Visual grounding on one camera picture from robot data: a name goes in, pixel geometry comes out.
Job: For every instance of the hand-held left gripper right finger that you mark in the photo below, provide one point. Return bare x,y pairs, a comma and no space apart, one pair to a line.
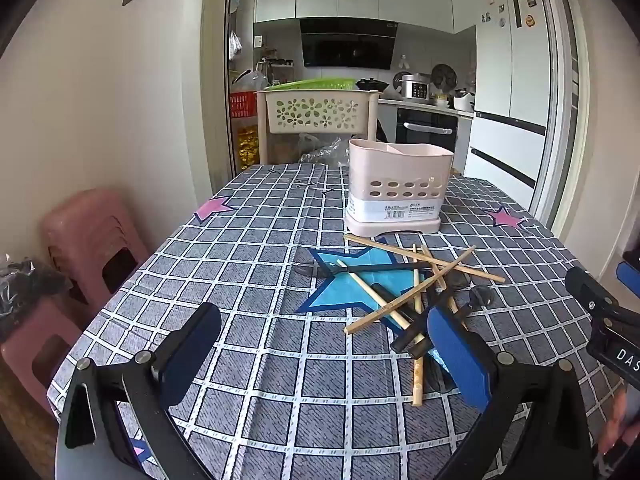
460,360

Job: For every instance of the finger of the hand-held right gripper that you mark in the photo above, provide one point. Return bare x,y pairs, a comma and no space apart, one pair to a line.
585,285
630,272

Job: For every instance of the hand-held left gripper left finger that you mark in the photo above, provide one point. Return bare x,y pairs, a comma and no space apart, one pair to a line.
182,365

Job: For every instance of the pink plastic utensil holder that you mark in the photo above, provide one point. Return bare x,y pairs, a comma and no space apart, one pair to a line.
395,185

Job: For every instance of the person's right hand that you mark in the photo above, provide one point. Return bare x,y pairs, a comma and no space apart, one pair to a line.
617,425

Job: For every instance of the grey checkered star tablecloth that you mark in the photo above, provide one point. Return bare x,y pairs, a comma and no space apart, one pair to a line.
260,260

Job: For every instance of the pink plastic stool stack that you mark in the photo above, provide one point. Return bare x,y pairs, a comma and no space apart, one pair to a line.
95,245

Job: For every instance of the black plastic bag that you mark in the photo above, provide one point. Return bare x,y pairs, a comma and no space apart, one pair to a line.
25,285

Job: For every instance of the white refrigerator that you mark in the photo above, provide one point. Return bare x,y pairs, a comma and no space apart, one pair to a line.
510,85

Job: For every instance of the white kitchen appliance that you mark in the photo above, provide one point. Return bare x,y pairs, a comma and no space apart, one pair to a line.
462,100

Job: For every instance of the black built-in oven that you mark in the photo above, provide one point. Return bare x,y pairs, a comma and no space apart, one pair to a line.
425,127

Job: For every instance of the pile of yellow packets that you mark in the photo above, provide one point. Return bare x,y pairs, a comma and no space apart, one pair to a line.
245,147

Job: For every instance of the small dark fan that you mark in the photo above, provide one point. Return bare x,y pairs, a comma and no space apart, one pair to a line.
444,77

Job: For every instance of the clear plastic bag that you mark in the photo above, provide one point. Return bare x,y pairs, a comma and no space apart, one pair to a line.
320,150

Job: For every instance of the silver rice cooker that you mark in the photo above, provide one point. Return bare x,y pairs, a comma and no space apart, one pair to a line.
415,87

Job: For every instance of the red plastic crate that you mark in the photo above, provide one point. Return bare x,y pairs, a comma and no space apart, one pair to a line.
242,105

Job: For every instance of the cream basket storage trolley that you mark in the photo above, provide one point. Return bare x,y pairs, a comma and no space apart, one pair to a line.
315,110

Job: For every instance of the black wok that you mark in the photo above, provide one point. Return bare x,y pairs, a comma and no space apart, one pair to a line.
371,83

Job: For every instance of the green plastic tray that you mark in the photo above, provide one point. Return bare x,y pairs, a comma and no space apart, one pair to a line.
310,82

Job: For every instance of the hanging plastic bag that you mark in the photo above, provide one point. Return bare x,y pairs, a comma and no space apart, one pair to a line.
235,45

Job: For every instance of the black range hood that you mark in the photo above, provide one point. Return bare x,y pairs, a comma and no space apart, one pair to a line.
347,42

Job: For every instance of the grey sliding door frame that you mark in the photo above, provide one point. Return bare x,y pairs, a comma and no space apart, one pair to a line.
565,110

